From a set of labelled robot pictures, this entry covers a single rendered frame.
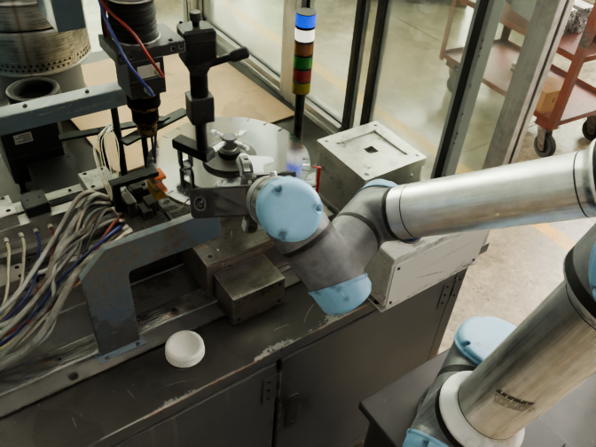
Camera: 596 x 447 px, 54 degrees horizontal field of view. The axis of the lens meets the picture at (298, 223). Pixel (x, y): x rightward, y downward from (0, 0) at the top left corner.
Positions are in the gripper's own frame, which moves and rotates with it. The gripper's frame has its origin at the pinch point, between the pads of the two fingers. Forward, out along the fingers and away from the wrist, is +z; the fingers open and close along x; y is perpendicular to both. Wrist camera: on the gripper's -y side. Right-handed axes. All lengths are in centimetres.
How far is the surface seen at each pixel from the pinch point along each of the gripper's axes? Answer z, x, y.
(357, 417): 40, -66, 31
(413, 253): -0.4, -14.1, 31.5
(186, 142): 12.4, 9.5, -8.1
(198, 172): 15.2, 3.5, -6.4
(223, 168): 14.0, 3.9, -1.4
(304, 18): 24.5, 34.2, 19.4
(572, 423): 51, -85, 103
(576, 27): 159, 54, 188
